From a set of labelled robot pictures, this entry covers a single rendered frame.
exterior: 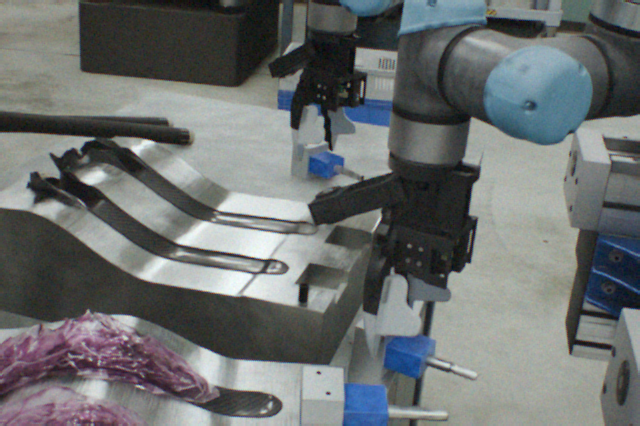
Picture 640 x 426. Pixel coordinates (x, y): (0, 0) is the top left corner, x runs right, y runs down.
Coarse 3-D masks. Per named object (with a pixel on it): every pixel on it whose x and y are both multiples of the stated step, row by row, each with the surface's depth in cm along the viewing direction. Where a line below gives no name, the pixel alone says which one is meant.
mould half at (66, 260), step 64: (0, 192) 113; (128, 192) 101; (192, 192) 108; (0, 256) 94; (64, 256) 92; (128, 256) 92; (256, 256) 95; (320, 256) 96; (64, 320) 95; (192, 320) 90; (256, 320) 87; (320, 320) 85
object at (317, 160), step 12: (312, 144) 141; (324, 144) 141; (312, 156) 139; (324, 156) 140; (336, 156) 140; (300, 168) 141; (312, 168) 140; (324, 168) 138; (336, 168) 138; (360, 180) 136
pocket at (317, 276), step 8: (312, 264) 94; (304, 272) 93; (312, 272) 95; (320, 272) 94; (328, 272) 94; (336, 272) 94; (344, 272) 93; (304, 280) 94; (312, 280) 95; (320, 280) 95; (328, 280) 94; (336, 280) 94; (344, 280) 93; (320, 288) 95; (328, 288) 95; (336, 288) 95; (344, 288) 93; (336, 296) 91
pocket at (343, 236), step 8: (336, 232) 104; (344, 232) 104; (352, 232) 104; (360, 232) 103; (328, 240) 101; (336, 240) 105; (344, 240) 104; (352, 240) 104; (360, 240) 104; (368, 240) 103; (352, 248) 104; (360, 248) 104
